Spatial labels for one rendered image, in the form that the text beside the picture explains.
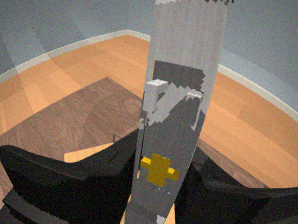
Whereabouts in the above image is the light wooden cutting board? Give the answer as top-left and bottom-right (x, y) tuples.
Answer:
(64, 143), (176, 224)

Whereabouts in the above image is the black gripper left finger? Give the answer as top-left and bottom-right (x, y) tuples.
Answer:
(0, 128), (140, 224)

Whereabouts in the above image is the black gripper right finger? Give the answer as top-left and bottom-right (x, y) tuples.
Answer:
(174, 145), (298, 224)

